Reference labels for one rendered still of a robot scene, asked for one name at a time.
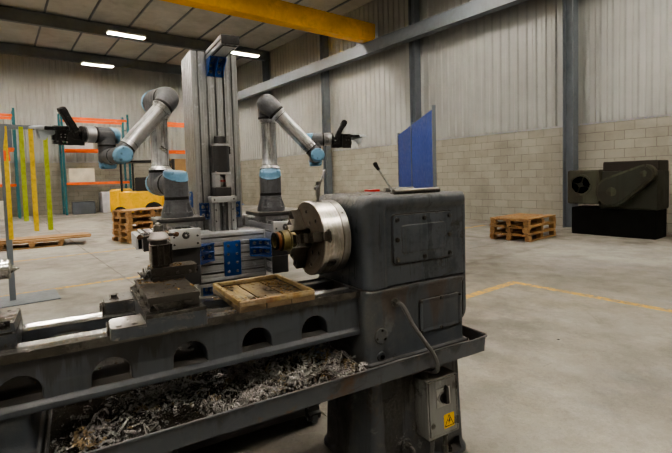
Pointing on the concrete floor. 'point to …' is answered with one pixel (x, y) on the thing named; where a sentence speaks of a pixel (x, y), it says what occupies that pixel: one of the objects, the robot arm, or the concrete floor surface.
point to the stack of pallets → (132, 221)
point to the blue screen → (418, 153)
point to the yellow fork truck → (123, 199)
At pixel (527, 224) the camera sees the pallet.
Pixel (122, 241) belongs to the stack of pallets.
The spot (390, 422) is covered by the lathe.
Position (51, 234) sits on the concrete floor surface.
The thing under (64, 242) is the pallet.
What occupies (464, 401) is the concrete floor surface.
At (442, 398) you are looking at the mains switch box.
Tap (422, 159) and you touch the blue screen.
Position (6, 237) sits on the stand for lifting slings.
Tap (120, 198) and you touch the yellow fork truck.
